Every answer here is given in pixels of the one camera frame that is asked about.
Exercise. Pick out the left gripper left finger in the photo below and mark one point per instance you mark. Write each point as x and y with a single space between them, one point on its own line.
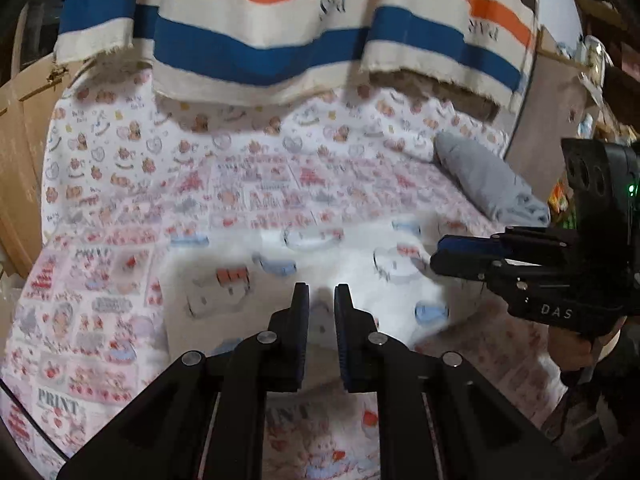
204 416

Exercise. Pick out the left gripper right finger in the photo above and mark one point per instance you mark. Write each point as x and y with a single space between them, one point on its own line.
438 418

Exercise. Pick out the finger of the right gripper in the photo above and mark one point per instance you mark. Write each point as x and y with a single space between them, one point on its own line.
470 267
470 245

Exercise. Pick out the white cartoon print pants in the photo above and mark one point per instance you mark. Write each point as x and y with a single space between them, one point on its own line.
222 286

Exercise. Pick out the person right hand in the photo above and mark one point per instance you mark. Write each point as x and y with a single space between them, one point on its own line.
570 352

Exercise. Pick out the orange snack packet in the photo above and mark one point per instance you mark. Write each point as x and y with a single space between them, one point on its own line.
559 198

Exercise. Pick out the wooden side cabinet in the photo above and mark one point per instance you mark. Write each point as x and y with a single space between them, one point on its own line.
554 105

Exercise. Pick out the patterned bed sheet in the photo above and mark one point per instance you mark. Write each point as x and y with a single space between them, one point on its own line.
127 172

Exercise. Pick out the striped hanging curtain cloth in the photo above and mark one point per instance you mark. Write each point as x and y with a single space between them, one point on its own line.
263 52

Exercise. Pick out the wooden glass panel door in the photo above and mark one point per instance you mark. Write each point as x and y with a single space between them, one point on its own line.
31 84

